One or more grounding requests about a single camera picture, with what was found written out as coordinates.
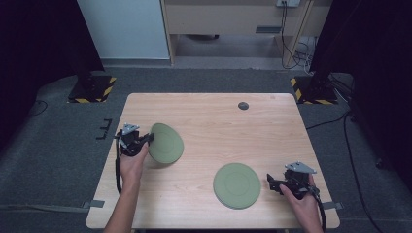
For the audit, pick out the grey tape piece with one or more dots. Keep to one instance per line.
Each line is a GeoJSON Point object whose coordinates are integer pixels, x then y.
{"type": "Point", "coordinates": [333, 205]}
{"type": "Point", "coordinates": [95, 204]}

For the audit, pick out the grey power strip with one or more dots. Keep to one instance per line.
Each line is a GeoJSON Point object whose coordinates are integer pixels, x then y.
{"type": "Point", "coordinates": [288, 3]}

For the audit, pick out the beige wooden desk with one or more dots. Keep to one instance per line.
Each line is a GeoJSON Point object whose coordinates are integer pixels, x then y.
{"type": "Point", "coordinates": [223, 17]}

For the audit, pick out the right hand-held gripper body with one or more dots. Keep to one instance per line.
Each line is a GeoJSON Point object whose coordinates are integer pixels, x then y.
{"type": "Point", "coordinates": [298, 181]}

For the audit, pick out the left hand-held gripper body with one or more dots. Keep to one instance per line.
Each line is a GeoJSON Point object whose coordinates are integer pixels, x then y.
{"type": "Point", "coordinates": [129, 142]}

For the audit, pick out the grey desk label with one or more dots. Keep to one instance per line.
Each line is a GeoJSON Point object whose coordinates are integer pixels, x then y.
{"type": "Point", "coordinates": [268, 29]}

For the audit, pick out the green plate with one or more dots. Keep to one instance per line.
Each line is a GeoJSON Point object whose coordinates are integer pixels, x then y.
{"type": "Point", "coordinates": [166, 144]}
{"type": "Point", "coordinates": [237, 185]}

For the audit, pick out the dark curtain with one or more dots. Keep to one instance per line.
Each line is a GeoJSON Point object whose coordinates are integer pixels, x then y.
{"type": "Point", "coordinates": [32, 48]}
{"type": "Point", "coordinates": [382, 64]}

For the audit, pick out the white panel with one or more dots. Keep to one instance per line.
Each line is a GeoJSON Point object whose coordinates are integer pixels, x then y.
{"type": "Point", "coordinates": [124, 27]}

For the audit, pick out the person's left hand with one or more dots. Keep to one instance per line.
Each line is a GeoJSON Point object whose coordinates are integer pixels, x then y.
{"type": "Point", "coordinates": [131, 168]}

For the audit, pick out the grey round table grommet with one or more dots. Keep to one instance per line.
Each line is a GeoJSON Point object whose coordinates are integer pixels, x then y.
{"type": "Point", "coordinates": [243, 106]}

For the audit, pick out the black stand base hazard tape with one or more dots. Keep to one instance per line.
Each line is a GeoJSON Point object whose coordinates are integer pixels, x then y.
{"type": "Point", "coordinates": [312, 94]}
{"type": "Point", "coordinates": [92, 92]}

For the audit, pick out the person's right hand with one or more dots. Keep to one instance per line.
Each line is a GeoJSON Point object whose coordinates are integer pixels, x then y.
{"type": "Point", "coordinates": [304, 207]}

